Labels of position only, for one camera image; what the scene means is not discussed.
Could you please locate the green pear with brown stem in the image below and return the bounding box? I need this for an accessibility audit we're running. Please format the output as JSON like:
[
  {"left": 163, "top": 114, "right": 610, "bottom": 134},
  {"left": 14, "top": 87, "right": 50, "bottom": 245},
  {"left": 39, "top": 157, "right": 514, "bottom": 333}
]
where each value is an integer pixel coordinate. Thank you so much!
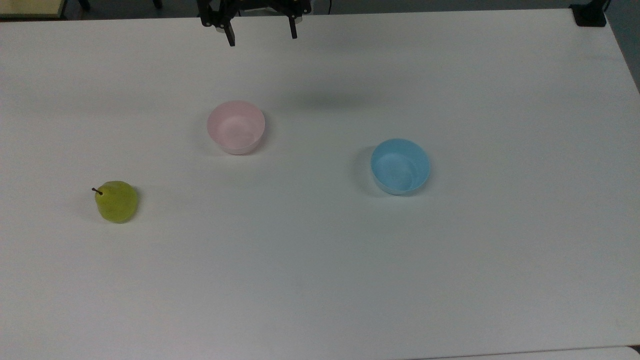
[{"left": 91, "top": 180, "right": 139, "bottom": 224}]

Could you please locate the black table clamp mount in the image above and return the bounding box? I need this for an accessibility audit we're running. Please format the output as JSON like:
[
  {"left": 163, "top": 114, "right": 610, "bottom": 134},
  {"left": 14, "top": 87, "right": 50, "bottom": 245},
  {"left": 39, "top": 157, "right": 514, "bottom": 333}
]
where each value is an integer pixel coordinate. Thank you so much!
[{"left": 569, "top": 0, "right": 612, "bottom": 28}]

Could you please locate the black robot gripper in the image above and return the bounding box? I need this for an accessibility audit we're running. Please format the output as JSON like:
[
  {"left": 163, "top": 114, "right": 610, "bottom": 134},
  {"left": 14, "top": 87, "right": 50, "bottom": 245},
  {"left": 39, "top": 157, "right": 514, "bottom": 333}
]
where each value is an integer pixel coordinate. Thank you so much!
[{"left": 196, "top": 0, "right": 313, "bottom": 47}]

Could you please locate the pink plastic bowl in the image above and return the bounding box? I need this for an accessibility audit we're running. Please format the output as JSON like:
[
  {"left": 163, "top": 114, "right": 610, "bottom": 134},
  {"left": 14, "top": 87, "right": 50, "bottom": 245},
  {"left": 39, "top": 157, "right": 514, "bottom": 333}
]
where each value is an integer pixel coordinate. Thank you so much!
[{"left": 207, "top": 100, "right": 266, "bottom": 156}]

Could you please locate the blue plastic bowl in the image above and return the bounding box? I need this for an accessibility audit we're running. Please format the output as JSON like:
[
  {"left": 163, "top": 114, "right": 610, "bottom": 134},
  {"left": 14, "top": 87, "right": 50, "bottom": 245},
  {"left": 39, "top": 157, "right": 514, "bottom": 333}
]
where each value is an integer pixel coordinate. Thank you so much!
[{"left": 370, "top": 138, "right": 431, "bottom": 196}]

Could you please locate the light wooden table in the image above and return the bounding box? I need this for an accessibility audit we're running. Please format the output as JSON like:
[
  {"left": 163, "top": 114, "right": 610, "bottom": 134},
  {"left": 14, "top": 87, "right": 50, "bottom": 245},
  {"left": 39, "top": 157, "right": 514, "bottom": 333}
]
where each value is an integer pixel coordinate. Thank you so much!
[{"left": 0, "top": 0, "right": 69, "bottom": 21}]

